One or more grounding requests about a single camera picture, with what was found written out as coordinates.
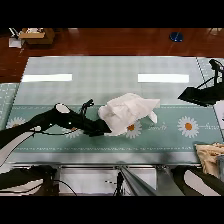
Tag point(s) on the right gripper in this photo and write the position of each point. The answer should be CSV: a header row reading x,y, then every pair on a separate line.
x,y
200,96

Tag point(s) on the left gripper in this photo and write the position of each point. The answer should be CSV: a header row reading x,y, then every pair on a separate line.
x,y
97,127

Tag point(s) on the white shirt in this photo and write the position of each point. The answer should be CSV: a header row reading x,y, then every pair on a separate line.
x,y
125,110

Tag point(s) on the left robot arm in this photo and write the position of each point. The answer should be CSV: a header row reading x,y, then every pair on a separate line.
x,y
50,118

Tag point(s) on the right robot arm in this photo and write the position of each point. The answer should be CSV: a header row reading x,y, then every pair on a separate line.
x,y
200,181

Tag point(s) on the beige garment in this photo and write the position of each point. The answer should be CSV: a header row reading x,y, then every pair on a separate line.
x,y
208,156

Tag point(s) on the blue round object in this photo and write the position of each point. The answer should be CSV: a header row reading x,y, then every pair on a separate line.
x,y
176,36

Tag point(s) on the cardboard box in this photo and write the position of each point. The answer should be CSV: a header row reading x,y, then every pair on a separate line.
x,y
37,35

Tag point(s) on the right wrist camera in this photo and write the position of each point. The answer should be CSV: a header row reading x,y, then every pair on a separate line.
x,y
215,66

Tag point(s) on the silver frame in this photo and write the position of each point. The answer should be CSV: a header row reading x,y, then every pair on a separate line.
x,y
143,180

